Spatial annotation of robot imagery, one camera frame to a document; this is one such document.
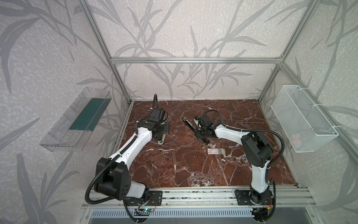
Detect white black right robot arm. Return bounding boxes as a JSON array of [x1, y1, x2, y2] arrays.
[[194, 109, 285, 204]]

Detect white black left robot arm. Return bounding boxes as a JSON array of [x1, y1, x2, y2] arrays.
[[85, 94, 169, 204]]

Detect green circuit board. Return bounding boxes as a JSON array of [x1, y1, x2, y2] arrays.
[[135, 207, 155, 216]]

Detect pink object in basket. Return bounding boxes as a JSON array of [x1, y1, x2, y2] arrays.
[[290, 133, 303, 148]]

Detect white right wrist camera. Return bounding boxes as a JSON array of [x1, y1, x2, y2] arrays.
[[194, 118, 202, 128]]

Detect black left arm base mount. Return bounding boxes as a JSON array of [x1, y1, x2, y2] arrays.
[[125, 190, 163, 206]]

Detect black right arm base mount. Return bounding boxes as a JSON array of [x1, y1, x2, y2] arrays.
[[234, 188, 274, 206]]

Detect clear plastic wall tray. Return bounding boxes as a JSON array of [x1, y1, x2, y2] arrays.
[[40, 87, 112, 152]]

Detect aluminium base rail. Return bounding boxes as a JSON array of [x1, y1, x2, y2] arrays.
[[76, 185, 324, 224]]

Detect white wire mesh basket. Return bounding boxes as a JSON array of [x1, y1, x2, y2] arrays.
[[271, 85, 339, 153]]

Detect aluminium frame profiles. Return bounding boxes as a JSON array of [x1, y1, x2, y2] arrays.
[[76, 0, 358, 197]]

